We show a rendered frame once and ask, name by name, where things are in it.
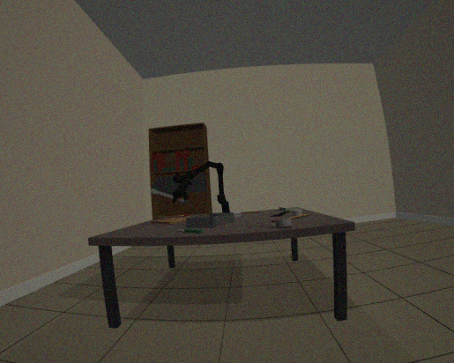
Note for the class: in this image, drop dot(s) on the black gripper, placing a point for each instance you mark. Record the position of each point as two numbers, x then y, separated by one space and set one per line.
179 192

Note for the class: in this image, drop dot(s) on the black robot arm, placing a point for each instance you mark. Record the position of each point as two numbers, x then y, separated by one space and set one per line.
191 174

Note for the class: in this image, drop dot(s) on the grey long-handled spoon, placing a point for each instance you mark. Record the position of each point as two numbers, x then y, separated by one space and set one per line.
283 222

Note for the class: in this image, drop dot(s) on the wooden board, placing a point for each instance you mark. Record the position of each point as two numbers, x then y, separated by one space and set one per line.
170 221

